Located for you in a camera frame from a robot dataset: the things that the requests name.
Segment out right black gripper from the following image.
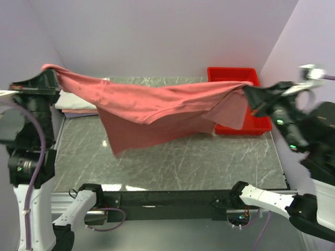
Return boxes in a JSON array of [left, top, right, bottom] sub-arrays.
[[241, 78, 307, 151]]

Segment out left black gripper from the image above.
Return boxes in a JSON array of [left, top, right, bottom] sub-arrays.
[[8, 65, 60, 143]]

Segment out pink red t shirt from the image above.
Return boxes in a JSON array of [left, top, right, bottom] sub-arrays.
[[42, 64, 251, 155]]

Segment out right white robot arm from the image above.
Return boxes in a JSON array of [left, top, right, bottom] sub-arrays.
[[229, 82, 334, 242]]

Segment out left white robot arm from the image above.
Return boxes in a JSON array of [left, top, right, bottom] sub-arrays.
[[1, 68, 105, 250]]

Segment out white folded t shirt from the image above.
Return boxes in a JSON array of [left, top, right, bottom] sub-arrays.
[[55, 90, 97, 113]]

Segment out red plastic bin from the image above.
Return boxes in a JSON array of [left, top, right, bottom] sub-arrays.
[[207, 67, 272, 135]]

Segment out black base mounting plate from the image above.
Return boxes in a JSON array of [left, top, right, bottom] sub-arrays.
[[104, 190, 247, 221]]

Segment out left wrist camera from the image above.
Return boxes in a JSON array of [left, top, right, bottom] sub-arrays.
[[0, 89, 19, 101]]

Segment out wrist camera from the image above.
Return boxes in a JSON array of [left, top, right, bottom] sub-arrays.
[[0, 89, 19, 101], [281, 64, 328, 96]]

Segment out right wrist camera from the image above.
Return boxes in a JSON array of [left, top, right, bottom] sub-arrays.
[[281, 64, 328, 96]]

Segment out aluminium frame rail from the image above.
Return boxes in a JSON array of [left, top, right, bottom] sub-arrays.
[[51, 190, 299, 214]]

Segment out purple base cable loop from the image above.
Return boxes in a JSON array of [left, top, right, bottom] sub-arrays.
[[85, 207, 128, 232]]

